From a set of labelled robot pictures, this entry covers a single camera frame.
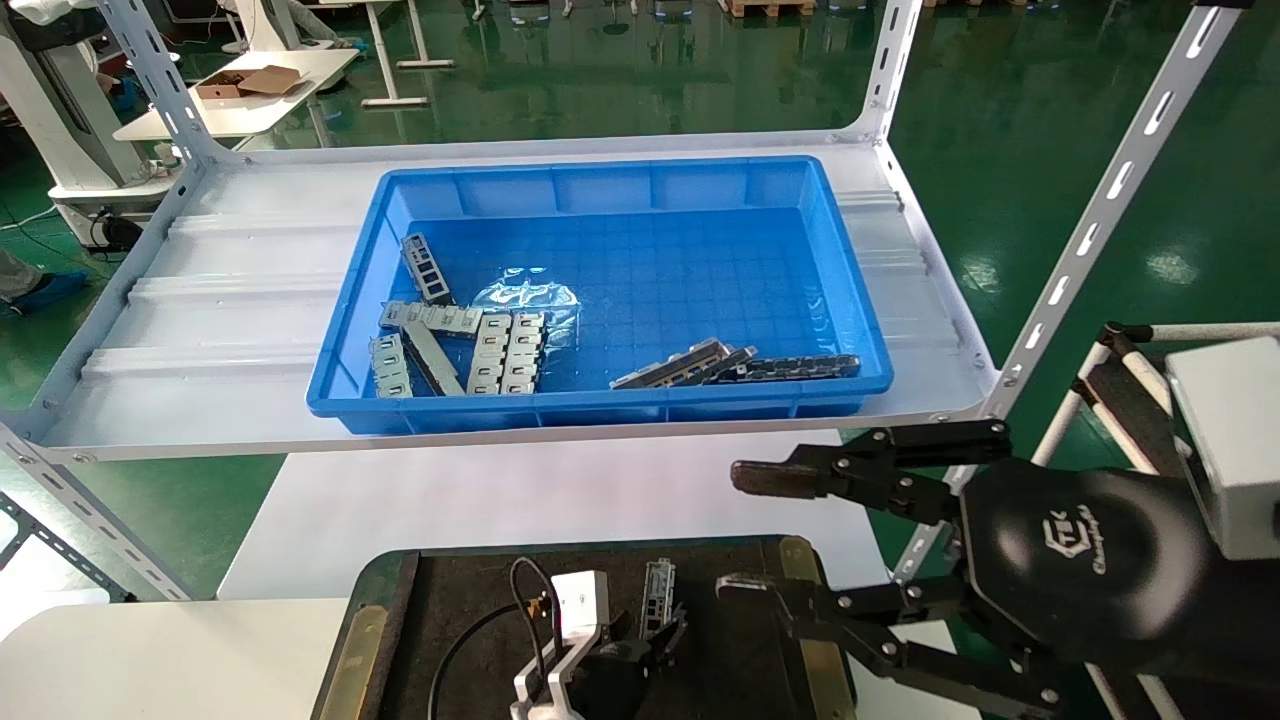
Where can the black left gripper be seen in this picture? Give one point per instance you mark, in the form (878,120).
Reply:
(610,685)

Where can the wooden pallet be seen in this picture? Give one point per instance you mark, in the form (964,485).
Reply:
(770,8)

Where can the black container tray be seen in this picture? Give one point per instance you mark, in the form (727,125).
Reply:
(730,680)

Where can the white rounded table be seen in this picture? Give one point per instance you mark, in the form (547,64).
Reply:
(250,110)

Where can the open flat cardboard box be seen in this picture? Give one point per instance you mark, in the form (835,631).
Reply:
(270,78)

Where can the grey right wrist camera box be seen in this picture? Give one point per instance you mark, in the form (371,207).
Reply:
(1235,440)

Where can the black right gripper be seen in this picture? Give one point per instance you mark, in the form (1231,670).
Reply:
(1080,560)

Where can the blue plastic bin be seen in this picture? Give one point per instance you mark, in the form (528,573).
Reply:
(700,270)

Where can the pipe frame cart black mats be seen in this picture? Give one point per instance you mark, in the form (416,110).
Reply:
(1135,400)

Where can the long metal bracket part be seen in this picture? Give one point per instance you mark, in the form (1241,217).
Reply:
(657,590)

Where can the white machine pedestal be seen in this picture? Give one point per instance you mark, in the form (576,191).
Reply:
(60,110)

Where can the clear plastic bag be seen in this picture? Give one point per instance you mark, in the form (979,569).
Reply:
(530,295)

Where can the long black perforated part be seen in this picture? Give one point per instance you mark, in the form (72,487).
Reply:
(800,368)

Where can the white table base frame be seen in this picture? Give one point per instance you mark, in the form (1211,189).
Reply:
(395,101)

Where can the white metal shelf rack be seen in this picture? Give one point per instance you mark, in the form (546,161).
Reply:
(250,250)

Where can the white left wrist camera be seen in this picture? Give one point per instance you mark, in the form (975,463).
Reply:
(580,605)

